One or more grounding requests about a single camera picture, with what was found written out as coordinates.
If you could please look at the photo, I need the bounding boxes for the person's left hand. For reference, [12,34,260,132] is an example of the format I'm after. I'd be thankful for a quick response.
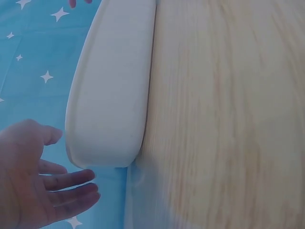
[0,118,102,229]

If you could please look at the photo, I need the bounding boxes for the white rectangular tray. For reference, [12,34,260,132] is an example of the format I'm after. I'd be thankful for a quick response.
[64,0,157,169]

